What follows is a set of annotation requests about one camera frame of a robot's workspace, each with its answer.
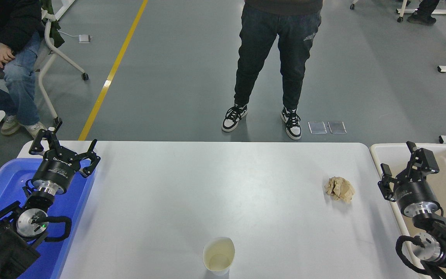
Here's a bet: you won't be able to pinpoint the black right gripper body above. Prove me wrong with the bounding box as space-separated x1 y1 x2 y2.
392 178 440 213

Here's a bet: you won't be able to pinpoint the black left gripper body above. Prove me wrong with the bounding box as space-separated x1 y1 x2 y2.
32 147 81 190

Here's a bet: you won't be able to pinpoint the tan paper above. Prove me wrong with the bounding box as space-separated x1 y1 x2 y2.
324 176 355 204

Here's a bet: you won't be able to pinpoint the white paper cup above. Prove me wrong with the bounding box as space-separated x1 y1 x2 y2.
202 237 235 276

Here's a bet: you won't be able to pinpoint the seated person's hand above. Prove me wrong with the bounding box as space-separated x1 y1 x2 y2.
0 43 15 69

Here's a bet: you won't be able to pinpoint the blue plastic tray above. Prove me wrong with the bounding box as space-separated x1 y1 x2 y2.
0 157 96 279

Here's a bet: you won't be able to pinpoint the dark green jacket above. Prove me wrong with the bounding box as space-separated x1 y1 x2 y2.
39 0 65 49

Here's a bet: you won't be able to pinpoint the white power adapter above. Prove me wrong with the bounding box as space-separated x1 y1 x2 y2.
58 30 91 43

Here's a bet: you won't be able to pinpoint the person in black shoes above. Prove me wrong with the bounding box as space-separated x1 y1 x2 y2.
407 0 440 26

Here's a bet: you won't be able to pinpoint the standing person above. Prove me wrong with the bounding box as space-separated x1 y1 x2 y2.
221 0 323 140

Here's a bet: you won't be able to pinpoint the white frame chair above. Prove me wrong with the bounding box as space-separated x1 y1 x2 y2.
27 0 89 126

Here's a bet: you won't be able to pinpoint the white rolling frame legs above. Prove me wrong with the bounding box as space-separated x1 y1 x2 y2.
349 0 408 23

